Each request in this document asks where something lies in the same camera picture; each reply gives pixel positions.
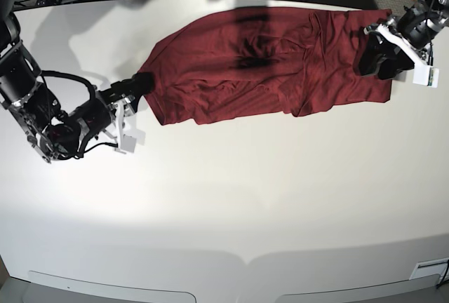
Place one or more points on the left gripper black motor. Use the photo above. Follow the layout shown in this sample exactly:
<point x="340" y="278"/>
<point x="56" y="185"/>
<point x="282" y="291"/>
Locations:
<point x="386" y="51"/>

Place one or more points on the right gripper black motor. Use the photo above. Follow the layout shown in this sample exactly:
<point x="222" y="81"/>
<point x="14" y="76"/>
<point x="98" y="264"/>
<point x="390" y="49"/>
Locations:
<point x="93" y="119"/>

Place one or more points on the dark red long-sleeve shirt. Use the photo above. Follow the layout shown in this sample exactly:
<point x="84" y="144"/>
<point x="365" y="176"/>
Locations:
<point x="261" y="60"/>

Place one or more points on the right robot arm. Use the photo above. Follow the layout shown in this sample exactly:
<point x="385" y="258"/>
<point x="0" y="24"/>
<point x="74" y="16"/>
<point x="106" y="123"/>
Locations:
<point x="53" y="133"/>

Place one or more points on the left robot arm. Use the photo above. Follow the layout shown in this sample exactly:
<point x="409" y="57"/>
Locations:
<point x="426" y="5"/>

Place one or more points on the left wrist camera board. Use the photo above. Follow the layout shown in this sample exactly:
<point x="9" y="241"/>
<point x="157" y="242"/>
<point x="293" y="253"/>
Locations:
<point x="426" y="76"/>

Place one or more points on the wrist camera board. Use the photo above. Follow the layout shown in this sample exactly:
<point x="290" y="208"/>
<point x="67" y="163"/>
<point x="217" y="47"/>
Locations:
<point x="125" y="144"/>
<point x="426" y="76"/>

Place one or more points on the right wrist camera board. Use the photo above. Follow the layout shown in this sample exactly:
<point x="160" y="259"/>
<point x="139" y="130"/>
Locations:
<point x="125" y="144"/>

